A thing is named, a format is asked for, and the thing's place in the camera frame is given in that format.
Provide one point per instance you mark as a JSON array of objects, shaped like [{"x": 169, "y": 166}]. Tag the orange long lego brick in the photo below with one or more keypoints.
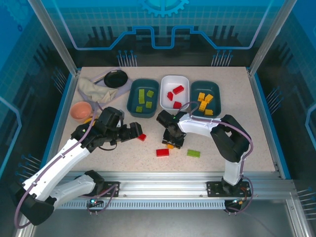
[{"x": 170, "y": 146}]

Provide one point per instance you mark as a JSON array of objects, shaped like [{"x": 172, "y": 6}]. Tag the red long lego brick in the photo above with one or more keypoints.
[
  {"x": 162, "y": 152},
  {"x": 142, "y": 137},
  {"x": 178, "y": 89}
]

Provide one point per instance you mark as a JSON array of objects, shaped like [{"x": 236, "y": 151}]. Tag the red small square lego brick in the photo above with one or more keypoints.
[{"x": 177, "y": 105}]

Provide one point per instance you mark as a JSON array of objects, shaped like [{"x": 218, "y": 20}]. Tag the green small lego brick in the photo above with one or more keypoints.
[
  {"x": 148, "y": 104},
  {"x": 139, "y": 109},
  {"x": 150, "y": 93}
]

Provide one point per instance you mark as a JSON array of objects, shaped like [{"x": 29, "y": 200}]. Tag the red sloped lego piece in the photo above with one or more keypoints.
[{"x": 170, "y": 95}]

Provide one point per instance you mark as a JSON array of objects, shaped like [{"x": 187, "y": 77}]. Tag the white plastic container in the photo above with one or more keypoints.
[{"x": 165, "y": 85}]

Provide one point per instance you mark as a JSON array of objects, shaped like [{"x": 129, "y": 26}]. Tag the green long lego brick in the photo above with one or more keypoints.
[
  {"x": 193, "y": 153},
  {"x": 141, "y": 96}
]

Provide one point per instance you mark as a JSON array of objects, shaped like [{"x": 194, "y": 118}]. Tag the teal plastic container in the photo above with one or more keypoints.
[
  {"x": 216, "y": 103},
  {"x": 144, "y": 84}
]

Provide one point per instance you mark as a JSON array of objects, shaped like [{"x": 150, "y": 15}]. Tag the yellow small lego brick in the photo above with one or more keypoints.
[
  {"x": 202, "y": 95},
  {"x": 208, "y": 112},
  {"x": 209, "y": 98}
]

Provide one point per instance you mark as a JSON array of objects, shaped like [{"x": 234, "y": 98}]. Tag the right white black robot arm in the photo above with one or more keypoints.
[{"x": 197, "y": 126}]

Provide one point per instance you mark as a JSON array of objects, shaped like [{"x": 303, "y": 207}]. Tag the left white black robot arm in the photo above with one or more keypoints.
[{"x": 61, "y": 160}]

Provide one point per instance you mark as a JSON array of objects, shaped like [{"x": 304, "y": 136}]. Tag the yellow bowl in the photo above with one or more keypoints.
[{"x": 89, "y": 120}]

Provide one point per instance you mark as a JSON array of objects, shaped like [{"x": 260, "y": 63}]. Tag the pink bowl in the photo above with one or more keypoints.
[{"x": 81, "y": 111}]

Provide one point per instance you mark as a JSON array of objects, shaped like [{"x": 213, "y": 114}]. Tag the beige crumpled cloth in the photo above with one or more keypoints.
[{"x": 95, "y": 89}]

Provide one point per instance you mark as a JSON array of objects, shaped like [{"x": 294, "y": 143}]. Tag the black round pan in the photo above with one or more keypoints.
[{"x": 116, "y": 78}]

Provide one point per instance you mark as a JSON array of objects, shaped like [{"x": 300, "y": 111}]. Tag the lavender plastic tray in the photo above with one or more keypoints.
[{"x": 101, "y": 74}]

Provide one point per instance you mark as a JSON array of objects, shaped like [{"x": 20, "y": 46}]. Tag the small circuit board with LED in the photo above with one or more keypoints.
[
  {"x": 94, "y": 202},
  {"x": 235, "y": 203}
]

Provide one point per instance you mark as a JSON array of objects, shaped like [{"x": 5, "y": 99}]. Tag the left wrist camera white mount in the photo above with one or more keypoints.
[{"x": 120, "y": 118}]

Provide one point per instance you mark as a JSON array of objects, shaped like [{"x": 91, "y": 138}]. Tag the aluminium mounting rail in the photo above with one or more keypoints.
[{"x": 163, "y": 185}]

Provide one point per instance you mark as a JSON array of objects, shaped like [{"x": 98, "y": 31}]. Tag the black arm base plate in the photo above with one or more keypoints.
[
  {"x": 111, "y": 190},
  {"x": 214, "y": 188}
]

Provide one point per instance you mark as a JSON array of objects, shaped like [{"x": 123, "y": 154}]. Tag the aluminium frame post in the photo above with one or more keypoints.
[
  {"x": 269, "y": 39},
  {"x": 57, "y": 39}
]

